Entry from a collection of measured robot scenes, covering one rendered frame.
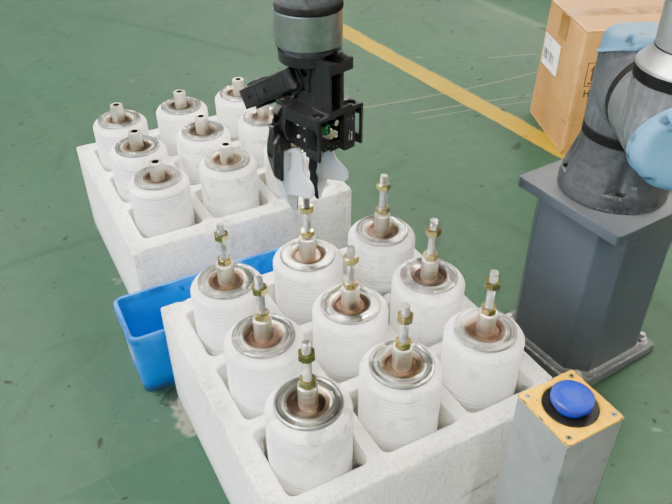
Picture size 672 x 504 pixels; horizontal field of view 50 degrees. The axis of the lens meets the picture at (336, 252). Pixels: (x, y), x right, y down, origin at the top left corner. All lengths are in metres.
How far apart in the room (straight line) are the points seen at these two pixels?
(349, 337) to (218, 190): 0.42
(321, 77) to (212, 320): 0.34
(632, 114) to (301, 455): 0.52
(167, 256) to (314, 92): 0.46
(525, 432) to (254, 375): 0.31
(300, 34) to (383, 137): 1.05
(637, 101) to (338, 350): 0.44
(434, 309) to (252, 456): 0.29
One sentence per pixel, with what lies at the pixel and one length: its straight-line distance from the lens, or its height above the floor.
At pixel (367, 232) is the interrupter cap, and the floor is 0.25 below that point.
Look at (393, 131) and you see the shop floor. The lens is 1.84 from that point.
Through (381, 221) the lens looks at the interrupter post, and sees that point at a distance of 1.00.
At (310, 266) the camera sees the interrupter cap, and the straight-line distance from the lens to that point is 0.95.
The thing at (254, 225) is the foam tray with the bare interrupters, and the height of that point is 0.16.
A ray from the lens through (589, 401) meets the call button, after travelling 0.71.
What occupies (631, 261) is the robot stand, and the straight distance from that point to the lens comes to 1.08.
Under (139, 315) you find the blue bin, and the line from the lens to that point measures 1.18.
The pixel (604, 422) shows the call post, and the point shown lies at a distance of 0.72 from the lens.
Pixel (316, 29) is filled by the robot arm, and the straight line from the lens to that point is 0.78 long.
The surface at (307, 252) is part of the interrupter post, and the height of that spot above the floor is 0.26.
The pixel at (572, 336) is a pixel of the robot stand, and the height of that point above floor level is 0.09.
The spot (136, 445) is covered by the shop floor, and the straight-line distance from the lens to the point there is 1.10.
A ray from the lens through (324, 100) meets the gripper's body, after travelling 0.80.
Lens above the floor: 0.84
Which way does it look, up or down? 37 degrees down
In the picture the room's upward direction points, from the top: straight up
